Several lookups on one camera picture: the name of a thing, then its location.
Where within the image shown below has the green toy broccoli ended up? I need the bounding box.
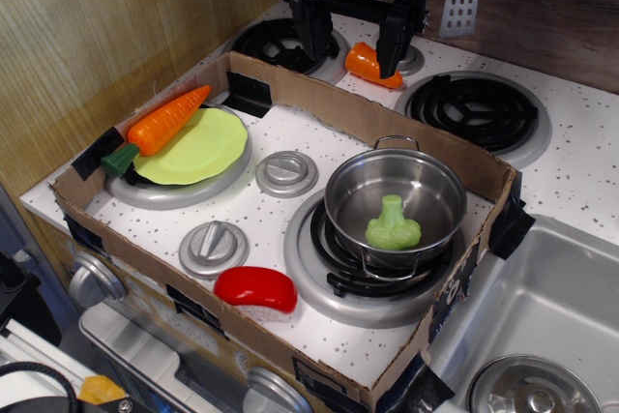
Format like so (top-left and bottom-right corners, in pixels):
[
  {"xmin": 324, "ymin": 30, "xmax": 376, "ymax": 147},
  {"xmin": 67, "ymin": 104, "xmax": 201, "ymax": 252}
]
[{"xmin": 366, "ymin": 194, "xmax": 422, "ymax": 251}]

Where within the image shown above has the silver stove knob back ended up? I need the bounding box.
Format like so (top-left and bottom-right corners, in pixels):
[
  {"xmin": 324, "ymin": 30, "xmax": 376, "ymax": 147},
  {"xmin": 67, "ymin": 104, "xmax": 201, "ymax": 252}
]
[{"xmin": 397, "ymin": 44, "xmax": 425, "ymax": 76}]

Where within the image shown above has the silver stove knob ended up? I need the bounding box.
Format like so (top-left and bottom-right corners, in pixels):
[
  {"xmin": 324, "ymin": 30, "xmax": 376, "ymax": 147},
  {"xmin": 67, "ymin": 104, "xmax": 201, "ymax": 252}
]
[
  {"xmin": 178, "ymin": 221, "xmax": 249, "ymax": 280},
  {"xmin": 397, "ymin": 44, "xmax": 425, "ymax": 76},
  {"xmin": 255, "ymin": 151, "xmax": 319, "ymax": 198}
]

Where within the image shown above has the black burner back left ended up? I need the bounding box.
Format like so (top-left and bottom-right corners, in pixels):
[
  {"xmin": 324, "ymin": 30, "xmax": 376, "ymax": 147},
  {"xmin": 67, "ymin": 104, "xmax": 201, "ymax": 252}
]
[{"xmin": 223, "ymin": 18, "xmax": 349, "ymax": 84}]

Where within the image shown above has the black burner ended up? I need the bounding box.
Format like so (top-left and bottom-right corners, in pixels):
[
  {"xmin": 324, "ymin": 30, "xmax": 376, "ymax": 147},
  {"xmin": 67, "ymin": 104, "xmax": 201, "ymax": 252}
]
[
  {"xmin": 223, "ymin": 18, "xmax": 349, "ymax": 84},
  {"xmin": 395, "ymin": 72, "xmax": 552, "ymax": 169},
  {"xmin": 283, "ymin": 191, "xmax": 464, "ymax": 329}
]

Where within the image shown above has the hanging metal spatula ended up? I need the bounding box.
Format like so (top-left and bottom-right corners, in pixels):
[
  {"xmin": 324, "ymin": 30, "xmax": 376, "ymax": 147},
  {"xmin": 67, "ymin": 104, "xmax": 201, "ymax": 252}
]
[{"xmin": 439, "ymin": 0, "xmax": 479, "ymax": 39}]

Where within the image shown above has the silver stove knob centre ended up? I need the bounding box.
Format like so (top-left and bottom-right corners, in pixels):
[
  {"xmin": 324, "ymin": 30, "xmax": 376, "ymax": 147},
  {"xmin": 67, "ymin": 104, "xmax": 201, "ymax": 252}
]
[{"xmin": 255, "ymin": 151, "xmax": 319, "ymax": 198}]

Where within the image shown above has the black burner back right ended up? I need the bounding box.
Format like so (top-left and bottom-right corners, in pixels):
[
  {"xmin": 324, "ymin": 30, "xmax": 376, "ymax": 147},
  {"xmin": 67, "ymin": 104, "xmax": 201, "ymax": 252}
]
[{"xmin": 395, "ymin": 72, "xmax": 552, "ymax": 169}]

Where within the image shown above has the light green toy plate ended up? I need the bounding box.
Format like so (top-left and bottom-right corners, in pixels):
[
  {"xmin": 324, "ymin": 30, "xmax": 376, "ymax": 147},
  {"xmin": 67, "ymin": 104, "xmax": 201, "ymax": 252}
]
[{"xmin": 133, "ymin": 108, "xmax": 249, "ymax": 186}]

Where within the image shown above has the small stainless steel pot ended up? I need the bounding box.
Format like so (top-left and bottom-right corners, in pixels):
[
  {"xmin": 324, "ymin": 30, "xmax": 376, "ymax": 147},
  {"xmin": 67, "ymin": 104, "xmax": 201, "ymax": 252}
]
[{"xmin": 323, "ymin": 135, "xmax": 467, "ymax": 281}]

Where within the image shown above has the orange toy carrot with stem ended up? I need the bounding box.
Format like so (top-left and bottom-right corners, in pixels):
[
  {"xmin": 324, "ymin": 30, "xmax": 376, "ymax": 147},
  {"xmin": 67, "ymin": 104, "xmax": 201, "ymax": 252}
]
[{"xmin": 101, "ymin": 85, "xmax": 212, "ymax": 177}]

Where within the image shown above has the silver stove knob front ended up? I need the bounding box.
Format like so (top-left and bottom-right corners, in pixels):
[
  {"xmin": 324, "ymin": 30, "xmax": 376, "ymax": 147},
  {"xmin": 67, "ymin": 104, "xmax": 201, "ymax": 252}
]
[{"xmin": 178, "ymin": 221, "xmax": 249, "ymax": 280}]

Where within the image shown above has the black burner front right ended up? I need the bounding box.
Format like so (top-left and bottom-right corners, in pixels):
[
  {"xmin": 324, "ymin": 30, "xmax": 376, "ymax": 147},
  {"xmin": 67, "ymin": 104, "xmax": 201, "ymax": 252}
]
[{"xmin": 283, "ymin": 191, "xmax": 464, "ymax": 329}]

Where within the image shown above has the red toy sushi piece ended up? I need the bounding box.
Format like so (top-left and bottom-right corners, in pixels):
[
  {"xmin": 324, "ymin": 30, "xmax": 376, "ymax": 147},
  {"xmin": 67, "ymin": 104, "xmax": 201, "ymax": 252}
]
[{"xmin": 213, "ymin": 266, "xmax": 298, "ymax": 321}]

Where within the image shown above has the grey toy sink basin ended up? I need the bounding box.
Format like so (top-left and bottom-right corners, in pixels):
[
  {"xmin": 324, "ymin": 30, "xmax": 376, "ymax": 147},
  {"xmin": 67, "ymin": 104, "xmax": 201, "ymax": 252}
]
[{"xmin": 429, "ymin": 217, "xmax": 618, "ymax": 412}]

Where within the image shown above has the brown cardboard fence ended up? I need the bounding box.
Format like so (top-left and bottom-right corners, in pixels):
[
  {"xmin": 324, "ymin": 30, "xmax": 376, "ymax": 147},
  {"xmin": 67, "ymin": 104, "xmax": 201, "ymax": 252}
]
[{"xmin": 51, "ymin": 52, "xmax": 521, "ymax": 412}]

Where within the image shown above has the silver oven knob left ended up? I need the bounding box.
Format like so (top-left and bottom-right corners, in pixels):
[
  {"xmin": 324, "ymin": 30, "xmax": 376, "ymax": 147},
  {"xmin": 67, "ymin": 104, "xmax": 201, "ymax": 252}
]
[{"xmin": 69, "ymin": 251, "xmax": 128, "ymax": 309}]

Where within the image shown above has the silver oven knob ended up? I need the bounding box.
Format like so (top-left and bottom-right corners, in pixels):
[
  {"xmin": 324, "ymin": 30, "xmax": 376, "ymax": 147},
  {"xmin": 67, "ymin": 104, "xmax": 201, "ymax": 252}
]
[
  {"xmin": 69, "ymin": 251, "xmax": 128, "ymax": 309},
  {"xmin": 242, "ymin": 367, "xmax": 312, "ymax": 413}
]

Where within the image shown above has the silver oven knob right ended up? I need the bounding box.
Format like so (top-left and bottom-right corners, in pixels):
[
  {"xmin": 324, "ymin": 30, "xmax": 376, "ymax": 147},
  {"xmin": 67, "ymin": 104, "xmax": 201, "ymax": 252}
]
[{"xmin": 242, "ymin": 367, "xmax": 312, "ymax": 413}]

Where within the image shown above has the silver sink drain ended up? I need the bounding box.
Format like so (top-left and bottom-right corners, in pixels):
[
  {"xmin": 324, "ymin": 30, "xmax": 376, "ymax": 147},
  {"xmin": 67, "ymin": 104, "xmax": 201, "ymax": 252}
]
[{"xmin": 466, "ymin": 355, "xmax": 602, "ymax": 413}]

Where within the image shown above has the yellow crumpled object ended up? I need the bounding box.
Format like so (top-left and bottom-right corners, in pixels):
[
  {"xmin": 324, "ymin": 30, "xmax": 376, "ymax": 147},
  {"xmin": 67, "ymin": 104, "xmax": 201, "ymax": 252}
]
[{"xmin": 77, "ymin": 374, "xmax": 127, "ymax": 405}]

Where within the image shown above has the grey oven door handle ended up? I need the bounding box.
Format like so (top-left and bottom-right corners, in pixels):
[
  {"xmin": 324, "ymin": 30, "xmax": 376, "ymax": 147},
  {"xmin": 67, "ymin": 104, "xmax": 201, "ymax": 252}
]
[{"xmin": 79, "ymin": 304, "xmax": 246, "ymax": 412}]

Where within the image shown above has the black cable lower left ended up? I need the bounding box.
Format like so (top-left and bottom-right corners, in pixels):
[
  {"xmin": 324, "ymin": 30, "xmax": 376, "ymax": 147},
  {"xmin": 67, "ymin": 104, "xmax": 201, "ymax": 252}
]
[{"xmin": 0, "ymin": 361, "xmax": 81, "ymax": 413}]

